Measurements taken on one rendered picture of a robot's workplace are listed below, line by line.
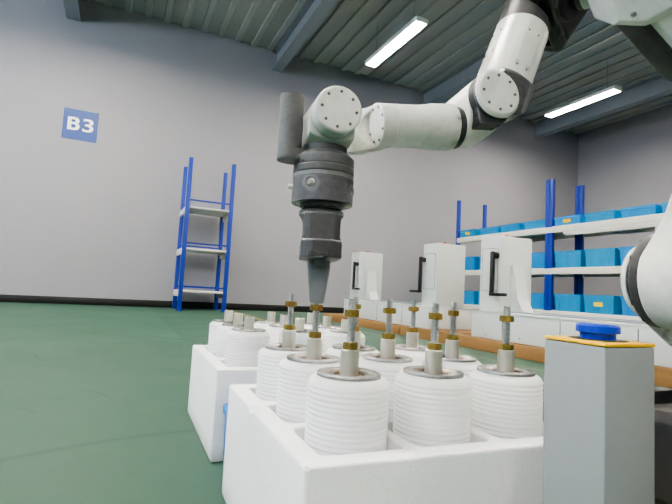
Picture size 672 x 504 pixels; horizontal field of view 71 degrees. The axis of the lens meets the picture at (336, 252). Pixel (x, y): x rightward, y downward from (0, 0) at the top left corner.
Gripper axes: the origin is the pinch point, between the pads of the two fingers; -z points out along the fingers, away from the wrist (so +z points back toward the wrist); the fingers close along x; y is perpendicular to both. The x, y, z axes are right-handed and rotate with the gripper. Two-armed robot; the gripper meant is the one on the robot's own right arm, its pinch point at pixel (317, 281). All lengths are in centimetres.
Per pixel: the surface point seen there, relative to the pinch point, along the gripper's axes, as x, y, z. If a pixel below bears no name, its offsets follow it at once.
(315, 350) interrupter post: -1.1, -0.2, -9.5
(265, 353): 8.2, 7.0, -11.5
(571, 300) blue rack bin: 475, -338, 1
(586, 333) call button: -22.4, -25.7, -4.1
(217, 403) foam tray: 30.0, 16.7, -24.7
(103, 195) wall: 568, 253, 106
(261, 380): 8.5, 7.4, -15.7
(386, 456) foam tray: -17.3, -7.1, -18.0
